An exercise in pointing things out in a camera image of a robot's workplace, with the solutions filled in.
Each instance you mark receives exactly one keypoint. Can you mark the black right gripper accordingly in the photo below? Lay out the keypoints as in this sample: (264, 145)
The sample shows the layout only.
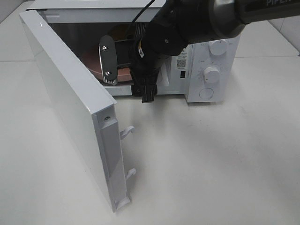
(144, 64)

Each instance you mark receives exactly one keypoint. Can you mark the pink round plate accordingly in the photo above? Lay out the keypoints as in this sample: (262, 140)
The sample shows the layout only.
(91, 60)

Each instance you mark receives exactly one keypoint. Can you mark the white microwave door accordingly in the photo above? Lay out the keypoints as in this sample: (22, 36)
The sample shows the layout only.
(86, 108)

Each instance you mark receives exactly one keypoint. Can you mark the round door release button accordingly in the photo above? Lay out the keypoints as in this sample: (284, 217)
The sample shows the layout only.
(206, 93)

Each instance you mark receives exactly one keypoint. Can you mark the white control knob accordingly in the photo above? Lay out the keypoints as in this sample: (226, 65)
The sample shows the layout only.
(218, 47)
(211, 74)

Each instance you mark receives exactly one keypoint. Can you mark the burger with lettuce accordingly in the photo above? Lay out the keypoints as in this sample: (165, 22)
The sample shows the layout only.
(122, 32)

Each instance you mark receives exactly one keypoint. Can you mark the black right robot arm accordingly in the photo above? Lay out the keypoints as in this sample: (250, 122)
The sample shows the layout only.
(176, 25)

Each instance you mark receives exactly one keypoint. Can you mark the white warning label sticker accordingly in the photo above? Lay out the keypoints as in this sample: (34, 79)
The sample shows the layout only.
(181, 60)

